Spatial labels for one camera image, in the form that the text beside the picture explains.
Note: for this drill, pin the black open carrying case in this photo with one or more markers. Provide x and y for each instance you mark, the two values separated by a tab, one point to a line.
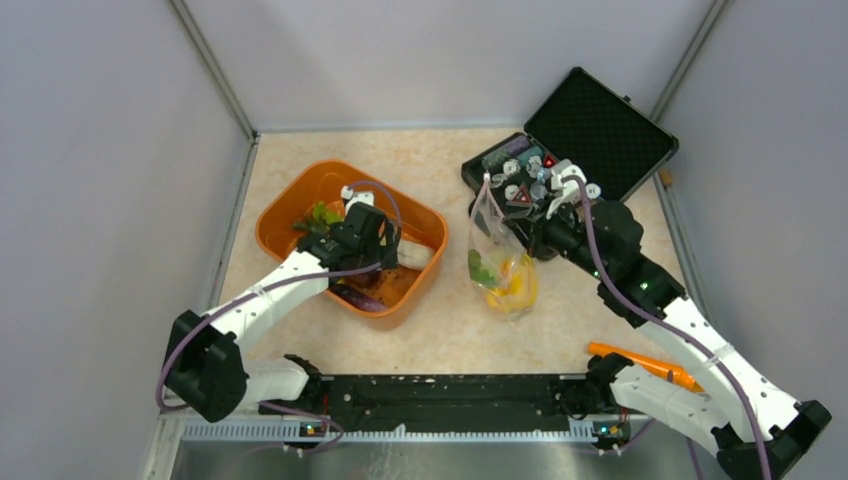
583	121

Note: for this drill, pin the clear zip top bag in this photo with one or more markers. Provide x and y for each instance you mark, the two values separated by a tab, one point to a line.
489	235

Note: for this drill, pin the orange pineapple toy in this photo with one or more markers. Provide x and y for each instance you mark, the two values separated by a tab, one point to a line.
318	219

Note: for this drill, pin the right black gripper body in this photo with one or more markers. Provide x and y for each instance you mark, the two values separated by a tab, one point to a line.
560	233

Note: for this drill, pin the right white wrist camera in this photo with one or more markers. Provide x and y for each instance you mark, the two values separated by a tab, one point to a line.
563	186

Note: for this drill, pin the yellow bell pepper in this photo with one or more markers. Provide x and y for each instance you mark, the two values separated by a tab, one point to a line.
516	289

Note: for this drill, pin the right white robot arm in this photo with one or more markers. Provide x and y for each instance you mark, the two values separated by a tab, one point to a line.
753	428

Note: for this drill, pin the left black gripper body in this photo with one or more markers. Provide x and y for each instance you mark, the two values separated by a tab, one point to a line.
374	253

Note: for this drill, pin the white radish with leaves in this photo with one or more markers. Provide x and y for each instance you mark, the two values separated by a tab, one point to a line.
478	273

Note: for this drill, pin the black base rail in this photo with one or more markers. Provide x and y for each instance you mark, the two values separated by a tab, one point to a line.
473	403

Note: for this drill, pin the orange carrot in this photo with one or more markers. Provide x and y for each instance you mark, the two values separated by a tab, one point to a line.
679	376

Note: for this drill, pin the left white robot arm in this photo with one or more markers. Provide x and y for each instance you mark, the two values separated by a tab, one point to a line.
205	364

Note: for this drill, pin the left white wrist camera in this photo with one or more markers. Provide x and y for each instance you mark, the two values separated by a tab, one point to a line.
351	197

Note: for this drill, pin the orange plastic basket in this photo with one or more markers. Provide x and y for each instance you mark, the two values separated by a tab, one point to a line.
400	290

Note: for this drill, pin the purple eggplant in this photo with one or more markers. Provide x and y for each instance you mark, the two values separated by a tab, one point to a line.
357	299

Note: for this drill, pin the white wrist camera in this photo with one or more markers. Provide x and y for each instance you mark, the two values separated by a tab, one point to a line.
351	197
563	186

